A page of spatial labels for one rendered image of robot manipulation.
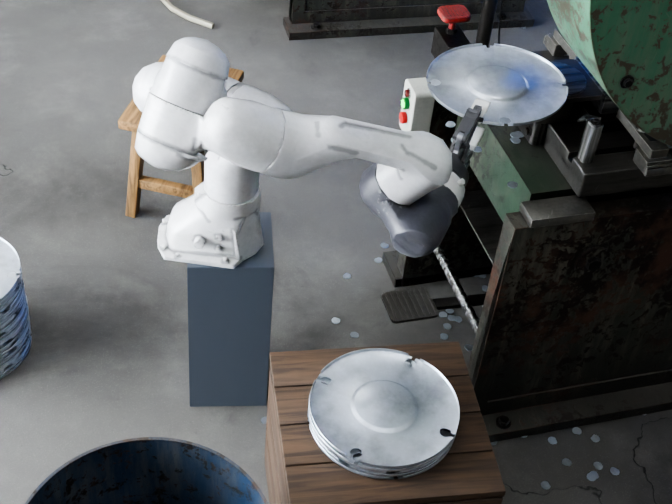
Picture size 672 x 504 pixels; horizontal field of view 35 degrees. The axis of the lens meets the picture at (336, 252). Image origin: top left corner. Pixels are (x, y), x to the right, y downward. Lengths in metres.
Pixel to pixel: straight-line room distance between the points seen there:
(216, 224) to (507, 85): 0.66
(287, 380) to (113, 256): 0.92
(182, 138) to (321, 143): 0.22
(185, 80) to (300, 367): 0.71
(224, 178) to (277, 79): 1.51
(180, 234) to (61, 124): 1.25
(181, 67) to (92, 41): 2.08
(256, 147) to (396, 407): 0.64
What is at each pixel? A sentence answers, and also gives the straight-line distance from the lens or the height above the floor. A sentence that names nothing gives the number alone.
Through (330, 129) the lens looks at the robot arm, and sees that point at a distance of 1.71.
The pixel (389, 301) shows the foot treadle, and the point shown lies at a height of 0.16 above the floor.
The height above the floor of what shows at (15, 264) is 0.24.
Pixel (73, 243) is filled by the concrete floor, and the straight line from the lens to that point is 2.97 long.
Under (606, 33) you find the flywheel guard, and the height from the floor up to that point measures 1.19.
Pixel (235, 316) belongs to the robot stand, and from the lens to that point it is 2.32.
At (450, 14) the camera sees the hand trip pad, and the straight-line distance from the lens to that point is 2.51.
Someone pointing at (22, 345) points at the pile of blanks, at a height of 0.04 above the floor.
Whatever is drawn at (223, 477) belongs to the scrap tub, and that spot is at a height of 0.43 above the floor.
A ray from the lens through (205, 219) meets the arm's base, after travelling 2.19.
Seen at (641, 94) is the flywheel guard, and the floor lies 1.07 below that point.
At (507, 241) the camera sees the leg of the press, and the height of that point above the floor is 0.57.
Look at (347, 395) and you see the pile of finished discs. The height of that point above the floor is 0.39.
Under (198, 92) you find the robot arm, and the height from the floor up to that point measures 1.01.
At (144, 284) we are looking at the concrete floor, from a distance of 2.83.
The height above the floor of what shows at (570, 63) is 0.78.
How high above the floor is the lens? 1.97
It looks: 42 degrees down
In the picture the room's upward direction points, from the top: 6 degrees clockwise
